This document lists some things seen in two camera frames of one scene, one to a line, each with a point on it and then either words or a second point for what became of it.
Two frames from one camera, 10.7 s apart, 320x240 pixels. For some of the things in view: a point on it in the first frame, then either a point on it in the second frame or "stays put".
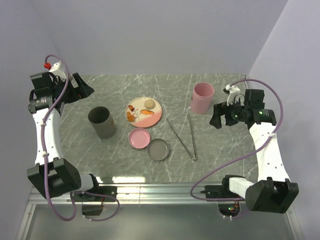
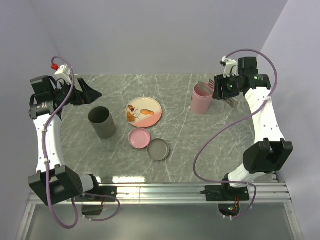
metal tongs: (194, 159) → (228, 102)
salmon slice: (145, 111) stays put
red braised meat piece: (131, 107) stays put
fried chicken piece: (130, 117) stays put
